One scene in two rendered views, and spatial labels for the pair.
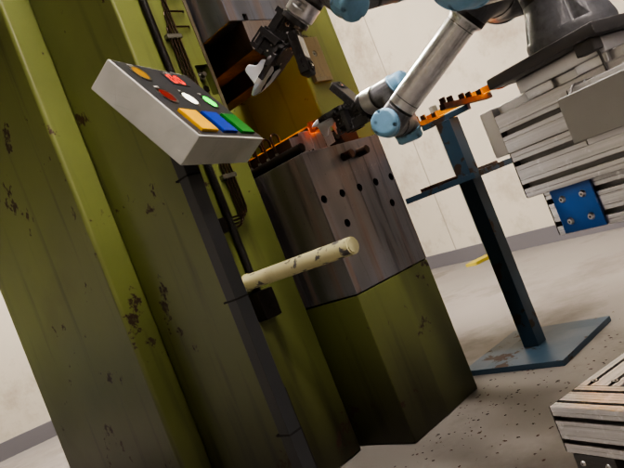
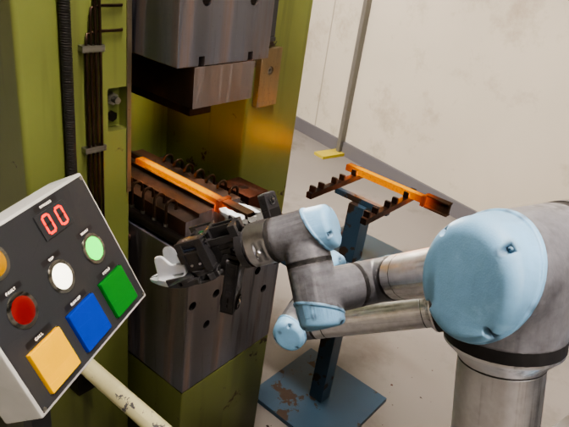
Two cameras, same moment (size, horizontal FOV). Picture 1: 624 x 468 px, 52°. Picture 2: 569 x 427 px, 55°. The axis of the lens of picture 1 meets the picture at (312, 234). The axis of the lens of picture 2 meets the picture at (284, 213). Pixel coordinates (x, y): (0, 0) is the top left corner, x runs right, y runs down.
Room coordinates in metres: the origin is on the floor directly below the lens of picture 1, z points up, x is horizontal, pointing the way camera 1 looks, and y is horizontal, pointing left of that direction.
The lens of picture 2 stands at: (0.72, -0.06, 1.65)
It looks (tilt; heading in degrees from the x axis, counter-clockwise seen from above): 27 degrees down; 350
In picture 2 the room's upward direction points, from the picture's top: 8 degrees clockwise
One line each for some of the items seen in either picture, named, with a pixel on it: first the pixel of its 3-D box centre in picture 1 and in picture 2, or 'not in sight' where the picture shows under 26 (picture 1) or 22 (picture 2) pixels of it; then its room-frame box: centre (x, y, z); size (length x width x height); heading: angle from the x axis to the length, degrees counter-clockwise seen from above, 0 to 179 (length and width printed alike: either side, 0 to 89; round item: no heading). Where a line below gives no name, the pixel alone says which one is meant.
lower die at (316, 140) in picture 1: (272, 162); (161, 191); (2.15, 0.04, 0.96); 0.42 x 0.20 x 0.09; 45
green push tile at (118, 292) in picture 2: (236, 124); (116, 291); (1.60, 0.08, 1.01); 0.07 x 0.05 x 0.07; 160
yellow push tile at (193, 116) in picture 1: (197, 122); (52, 359); (1.41, 0.15, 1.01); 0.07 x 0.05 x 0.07; 160
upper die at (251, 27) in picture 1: (233, 63); (165, 63); (2.15, 0.04, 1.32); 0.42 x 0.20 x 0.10; 45
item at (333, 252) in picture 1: (295, 265); (126, 400); (1.70, 0.07, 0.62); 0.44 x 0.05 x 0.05; 45
